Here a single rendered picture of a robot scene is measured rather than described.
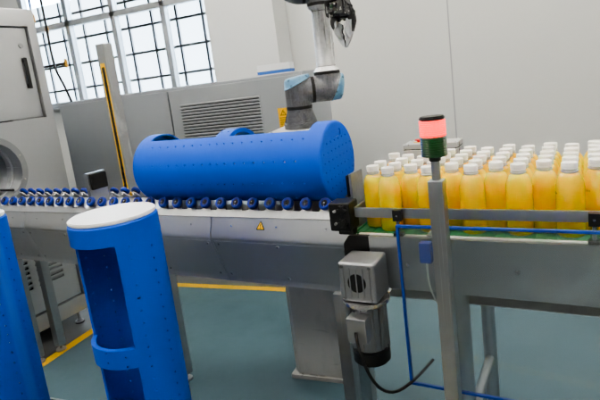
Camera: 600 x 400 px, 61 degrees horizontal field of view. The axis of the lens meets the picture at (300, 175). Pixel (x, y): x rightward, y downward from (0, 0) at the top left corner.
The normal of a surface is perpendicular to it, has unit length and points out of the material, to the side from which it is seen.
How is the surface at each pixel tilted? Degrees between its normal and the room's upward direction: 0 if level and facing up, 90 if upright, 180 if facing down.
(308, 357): 90
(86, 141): 90
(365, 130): 90
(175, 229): 70
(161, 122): 90
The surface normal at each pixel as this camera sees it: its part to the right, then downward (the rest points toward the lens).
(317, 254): -0.40, 0.54
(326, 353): -0.36, 0.22
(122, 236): 0.48, 0.10
